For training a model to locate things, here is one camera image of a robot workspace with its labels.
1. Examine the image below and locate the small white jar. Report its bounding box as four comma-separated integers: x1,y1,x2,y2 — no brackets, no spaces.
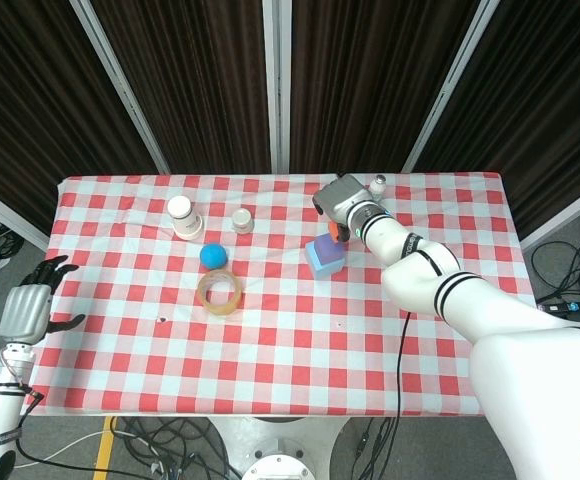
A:
230,207,255,235

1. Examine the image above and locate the dark brown partition panel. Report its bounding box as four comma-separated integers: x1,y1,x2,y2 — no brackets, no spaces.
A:
413,0,580,239
289,0,482,175
89,0,273,175
0,0,159,236

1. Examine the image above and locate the blue ball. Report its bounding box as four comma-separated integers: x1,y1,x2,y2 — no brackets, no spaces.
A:
199,243,229,270

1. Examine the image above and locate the small orange cube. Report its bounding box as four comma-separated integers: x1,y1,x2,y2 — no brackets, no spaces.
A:
326,221,351,244

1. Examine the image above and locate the black power strip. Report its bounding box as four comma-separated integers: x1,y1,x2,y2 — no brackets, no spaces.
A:
537,297,580,322

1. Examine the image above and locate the red white checkered tablecloth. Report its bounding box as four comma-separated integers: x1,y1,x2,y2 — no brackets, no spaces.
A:
34,172,546,419

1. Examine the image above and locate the white partition post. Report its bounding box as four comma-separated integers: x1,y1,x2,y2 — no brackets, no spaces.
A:
68,0,171,175
402,0,501,175
262,0,294,175

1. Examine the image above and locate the large light blue cube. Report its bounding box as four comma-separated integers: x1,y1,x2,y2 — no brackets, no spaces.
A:
304,239,347,280

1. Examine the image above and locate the white grey robot base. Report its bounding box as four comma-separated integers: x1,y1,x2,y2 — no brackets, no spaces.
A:
209,414,351,480

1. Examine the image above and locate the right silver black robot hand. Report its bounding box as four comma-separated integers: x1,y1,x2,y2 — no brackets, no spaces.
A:
311,173,379,244

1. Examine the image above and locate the white partition base rail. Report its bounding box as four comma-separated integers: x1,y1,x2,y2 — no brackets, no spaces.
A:
0,178,51,252
519,172,580,251

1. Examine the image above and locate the purple cube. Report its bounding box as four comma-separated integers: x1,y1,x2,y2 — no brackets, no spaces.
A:
316,234,345,266

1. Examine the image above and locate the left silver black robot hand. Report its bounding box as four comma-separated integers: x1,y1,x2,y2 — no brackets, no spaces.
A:
0,254,87,346

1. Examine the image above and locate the white drink bottle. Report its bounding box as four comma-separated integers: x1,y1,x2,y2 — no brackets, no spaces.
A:
367,174,389,202

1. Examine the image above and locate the clear yellowish tape roll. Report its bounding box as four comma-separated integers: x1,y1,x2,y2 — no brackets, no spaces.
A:
195,272,245,317

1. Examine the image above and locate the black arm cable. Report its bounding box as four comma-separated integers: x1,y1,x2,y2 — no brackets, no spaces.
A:
394,247,444,417

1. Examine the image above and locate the white paper cup stack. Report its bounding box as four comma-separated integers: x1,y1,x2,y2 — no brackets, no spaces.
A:
166,195,205,240

